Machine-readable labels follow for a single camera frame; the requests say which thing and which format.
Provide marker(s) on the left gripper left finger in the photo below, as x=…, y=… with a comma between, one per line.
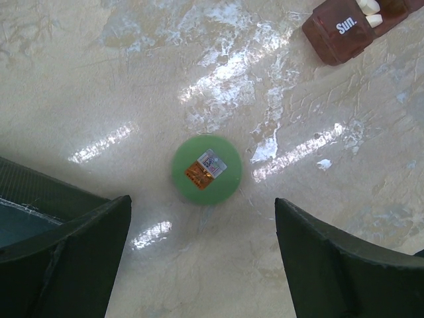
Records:
x=68, y=271

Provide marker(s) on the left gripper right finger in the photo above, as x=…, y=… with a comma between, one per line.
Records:
x=332, y=273

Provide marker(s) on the green bottle cap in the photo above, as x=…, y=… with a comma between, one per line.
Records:
x=206, y=169

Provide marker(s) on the red weekly pill organizer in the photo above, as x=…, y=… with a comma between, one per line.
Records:
x=338, y=30

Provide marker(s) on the white pills in organizer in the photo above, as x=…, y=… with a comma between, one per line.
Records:
x=371, y=10

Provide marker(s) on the black product box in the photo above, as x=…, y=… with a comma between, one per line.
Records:
x=33, y=203

